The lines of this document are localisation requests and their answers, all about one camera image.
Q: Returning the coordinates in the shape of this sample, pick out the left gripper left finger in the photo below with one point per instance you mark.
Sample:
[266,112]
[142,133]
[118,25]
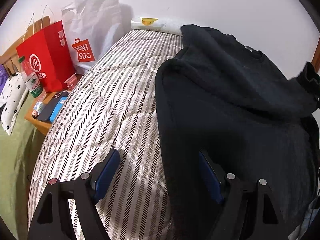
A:
[52,217]

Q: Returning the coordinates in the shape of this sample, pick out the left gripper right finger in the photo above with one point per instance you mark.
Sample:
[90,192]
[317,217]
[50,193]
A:
[245,210]

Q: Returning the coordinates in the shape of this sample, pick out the black sweatshirt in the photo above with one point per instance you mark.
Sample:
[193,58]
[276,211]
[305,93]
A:
[232,102]

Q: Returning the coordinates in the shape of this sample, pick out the green bed sheet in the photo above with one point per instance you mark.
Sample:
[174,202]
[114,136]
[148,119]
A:
[19,152]

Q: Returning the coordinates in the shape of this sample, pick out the wooden bedside table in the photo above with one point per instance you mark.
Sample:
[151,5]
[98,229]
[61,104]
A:
[43,127]

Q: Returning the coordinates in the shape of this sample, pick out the dark smartphone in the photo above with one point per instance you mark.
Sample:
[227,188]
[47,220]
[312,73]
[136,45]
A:
[46,113]

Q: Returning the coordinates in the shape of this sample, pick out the small cartoon figurine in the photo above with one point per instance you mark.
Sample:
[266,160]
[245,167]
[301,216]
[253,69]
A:
[37,109]

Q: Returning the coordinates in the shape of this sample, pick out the blue tissue box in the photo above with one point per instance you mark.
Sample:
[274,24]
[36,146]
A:
[57,108]

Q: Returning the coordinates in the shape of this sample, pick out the striped quilted mattress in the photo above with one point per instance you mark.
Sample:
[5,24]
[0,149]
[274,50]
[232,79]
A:
[113,106]

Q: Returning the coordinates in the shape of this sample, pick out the white dotted pillow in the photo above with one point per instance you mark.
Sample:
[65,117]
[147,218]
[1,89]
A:
[12,99]

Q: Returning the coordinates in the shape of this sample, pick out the pink plastic cup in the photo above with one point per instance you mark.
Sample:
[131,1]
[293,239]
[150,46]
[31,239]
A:
[71,82]

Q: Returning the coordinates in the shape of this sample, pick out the plastic water bottle green label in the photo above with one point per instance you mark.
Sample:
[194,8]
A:
[31,80]

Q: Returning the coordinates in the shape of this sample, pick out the red paper shopping bag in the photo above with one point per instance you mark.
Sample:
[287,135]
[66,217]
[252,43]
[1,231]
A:
[47,52]

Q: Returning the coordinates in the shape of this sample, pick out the white Miniso plastic bag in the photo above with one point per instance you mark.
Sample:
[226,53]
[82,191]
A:
[91,28]

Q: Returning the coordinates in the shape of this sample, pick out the white yellow patterned sheet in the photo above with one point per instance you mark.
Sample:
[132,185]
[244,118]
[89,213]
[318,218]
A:
[162,25]

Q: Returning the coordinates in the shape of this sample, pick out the brown wooden door frame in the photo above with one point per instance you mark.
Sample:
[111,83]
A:
[316,57]

